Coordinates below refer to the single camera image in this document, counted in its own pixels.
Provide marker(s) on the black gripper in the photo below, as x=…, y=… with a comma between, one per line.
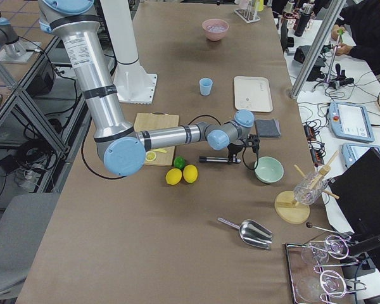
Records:
x=235, y=148

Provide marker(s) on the steel muddler black tip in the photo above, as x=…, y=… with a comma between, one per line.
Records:
x=213, y=159

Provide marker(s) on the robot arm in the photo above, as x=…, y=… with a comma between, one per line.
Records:
x=121, y=148
x=12, y=49

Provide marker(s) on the wooden cup tree stand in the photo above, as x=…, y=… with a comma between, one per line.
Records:
x=294, y=206

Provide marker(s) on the light blue plastic cup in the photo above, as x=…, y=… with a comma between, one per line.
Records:
x=205, y=86

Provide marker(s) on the metal ice scoop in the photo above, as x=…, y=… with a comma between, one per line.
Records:
x=252, y=233

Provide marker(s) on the pink bowl of ice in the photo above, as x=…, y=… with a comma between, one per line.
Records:
x=215, y=29

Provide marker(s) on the mint green bowl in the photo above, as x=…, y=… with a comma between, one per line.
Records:
x=269, y=170

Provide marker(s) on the grey folded cloth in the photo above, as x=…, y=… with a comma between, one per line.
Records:
x=267, y=128

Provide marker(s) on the yellow lemon near lime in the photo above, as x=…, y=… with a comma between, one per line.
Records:
x=190, y=173

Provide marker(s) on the green lime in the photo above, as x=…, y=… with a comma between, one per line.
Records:
x=179, y=162

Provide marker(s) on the yellow lemon outer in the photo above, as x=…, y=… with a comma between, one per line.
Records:
x=173, y=176

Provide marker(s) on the cream rabbit tray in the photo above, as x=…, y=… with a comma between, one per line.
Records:
x=253, y=94

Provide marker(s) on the yellow plastic knife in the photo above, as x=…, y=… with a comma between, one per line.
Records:
x=160, y=150

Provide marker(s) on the lemon half slice lower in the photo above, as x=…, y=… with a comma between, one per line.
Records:
x=151, y=156

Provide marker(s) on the clear glass on stand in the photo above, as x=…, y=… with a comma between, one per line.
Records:
x=310, y=188

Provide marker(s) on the blue teach pendant near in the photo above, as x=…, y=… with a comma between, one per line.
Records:
x=352, y=152

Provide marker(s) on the blue teach pendant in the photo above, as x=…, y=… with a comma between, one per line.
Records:
x=350, y=121
x=352, y=152

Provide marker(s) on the blue teach pendant far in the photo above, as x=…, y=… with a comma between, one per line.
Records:
x=350, y=121

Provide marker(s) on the black monitor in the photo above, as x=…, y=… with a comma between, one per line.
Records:
x=358, y=189

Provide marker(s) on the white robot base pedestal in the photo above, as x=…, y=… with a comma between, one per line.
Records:
x=133, y=83

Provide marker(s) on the white wire cup rack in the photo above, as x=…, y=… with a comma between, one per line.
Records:
x=248, y=10

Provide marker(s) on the wire glass rack tray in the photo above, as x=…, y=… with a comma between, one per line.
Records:
x=315, y=270

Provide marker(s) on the aluminium frame post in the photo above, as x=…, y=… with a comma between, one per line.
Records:
x=324, y=30

